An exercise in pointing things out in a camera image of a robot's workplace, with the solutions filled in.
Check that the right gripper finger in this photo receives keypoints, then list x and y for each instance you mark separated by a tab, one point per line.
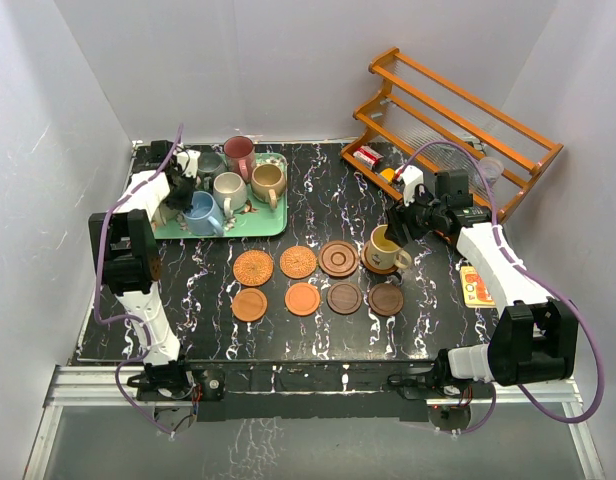
393	231
403	234

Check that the ringed wooden coaster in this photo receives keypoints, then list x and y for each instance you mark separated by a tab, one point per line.
367	264
338	259

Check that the woven rattan coaster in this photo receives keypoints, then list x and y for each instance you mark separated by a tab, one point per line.
298	262
253	268

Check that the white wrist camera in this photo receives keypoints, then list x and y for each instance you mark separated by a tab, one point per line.
188	161
410	177

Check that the yellow small block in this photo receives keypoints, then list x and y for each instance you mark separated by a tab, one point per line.
389	175

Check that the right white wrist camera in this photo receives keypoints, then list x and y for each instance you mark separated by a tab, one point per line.
410	177

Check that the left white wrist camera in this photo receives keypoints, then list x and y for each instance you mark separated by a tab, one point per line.
188	161

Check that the gold brown mug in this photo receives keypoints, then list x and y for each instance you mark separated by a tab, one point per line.
268	184

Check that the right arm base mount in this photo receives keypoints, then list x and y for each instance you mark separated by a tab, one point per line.
423	385

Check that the light orange wooden coaster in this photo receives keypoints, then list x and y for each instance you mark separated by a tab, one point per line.
302	299

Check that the green plastic tray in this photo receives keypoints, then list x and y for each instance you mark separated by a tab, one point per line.
255	219

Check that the green inside mug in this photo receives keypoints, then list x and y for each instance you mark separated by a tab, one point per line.
163	215

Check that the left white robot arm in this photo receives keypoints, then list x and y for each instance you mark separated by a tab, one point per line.
125	251

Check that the dark walnut coaster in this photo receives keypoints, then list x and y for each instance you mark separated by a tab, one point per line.
344	298
386	299

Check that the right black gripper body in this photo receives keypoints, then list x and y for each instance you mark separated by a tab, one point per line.
421	216

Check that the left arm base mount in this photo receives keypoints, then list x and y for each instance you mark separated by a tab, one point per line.
177	381

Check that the cream yellow mug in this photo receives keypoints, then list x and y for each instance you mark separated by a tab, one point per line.
383	253

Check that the aluminium frame rail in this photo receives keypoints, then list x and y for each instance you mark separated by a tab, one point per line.
296	391

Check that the dark grey mug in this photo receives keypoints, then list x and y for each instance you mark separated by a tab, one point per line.
210	165

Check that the silver white mug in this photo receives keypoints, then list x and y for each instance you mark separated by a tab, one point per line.
230	193

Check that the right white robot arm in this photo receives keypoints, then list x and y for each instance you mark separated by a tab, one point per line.
536	335

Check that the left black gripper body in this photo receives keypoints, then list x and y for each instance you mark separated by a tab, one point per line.
182	198

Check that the orange wooden shelf rack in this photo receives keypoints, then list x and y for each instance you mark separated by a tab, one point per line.
437	124

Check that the clear plastic cup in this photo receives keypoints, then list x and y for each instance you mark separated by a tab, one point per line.
491	168

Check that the red white small box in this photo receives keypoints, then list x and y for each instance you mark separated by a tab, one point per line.
368	156

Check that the orange patterned card box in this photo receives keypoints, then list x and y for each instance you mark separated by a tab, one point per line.
474	290

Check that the maroon tall mug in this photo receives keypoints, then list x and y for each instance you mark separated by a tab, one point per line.
240	156

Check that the light blue mug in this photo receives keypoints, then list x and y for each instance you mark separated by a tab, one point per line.
204	217

